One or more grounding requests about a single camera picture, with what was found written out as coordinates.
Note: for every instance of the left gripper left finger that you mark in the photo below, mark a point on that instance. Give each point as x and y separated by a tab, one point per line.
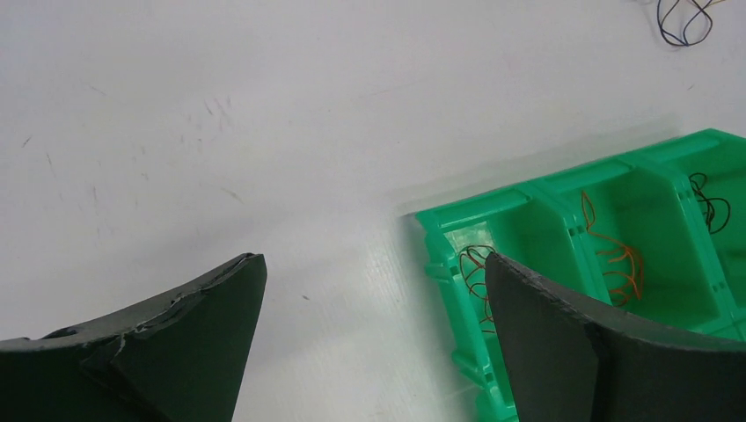
177	356

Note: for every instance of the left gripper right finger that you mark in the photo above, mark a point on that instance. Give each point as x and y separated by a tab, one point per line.
570	357

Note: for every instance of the green six-compartment tray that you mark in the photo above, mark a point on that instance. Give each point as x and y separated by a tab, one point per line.
657	231

